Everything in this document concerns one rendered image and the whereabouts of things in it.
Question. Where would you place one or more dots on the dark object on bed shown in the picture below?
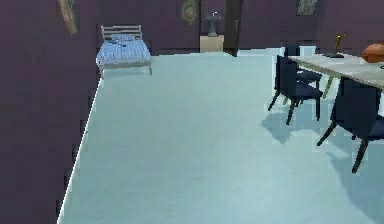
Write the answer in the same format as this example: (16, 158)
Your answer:
(116, 42)

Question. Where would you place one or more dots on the dark room door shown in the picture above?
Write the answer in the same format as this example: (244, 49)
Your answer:
(232, 25)

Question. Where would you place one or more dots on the blue pillow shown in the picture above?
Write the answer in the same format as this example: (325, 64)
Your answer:
(122, 37)

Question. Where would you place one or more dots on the dark blue dining chair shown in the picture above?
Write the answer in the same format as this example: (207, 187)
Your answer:
(295, 86)
(305, 73)
(358, 111)

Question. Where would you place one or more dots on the gold statuette on black base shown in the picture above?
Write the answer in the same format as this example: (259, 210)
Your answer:
(337, 46)

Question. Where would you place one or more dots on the pale marble dining table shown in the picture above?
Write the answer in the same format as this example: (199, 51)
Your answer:
(346, 66)

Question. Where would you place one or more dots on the orange ball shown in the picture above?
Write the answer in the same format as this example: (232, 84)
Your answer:
(374, 53)

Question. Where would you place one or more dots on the blue bed with grey frame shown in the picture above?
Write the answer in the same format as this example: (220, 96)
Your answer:
(124, 53)

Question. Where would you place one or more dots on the grey pedestal sink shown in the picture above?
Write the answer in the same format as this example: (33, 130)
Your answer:
(213, 22)

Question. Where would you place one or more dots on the round swirl wall picture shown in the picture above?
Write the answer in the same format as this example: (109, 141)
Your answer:
(189, 11)

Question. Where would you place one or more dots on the grey framed wall picture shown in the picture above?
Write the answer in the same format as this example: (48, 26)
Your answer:
(307, 6)

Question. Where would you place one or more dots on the framed picture with gold frame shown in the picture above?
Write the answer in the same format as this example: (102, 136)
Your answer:
(68, 15)

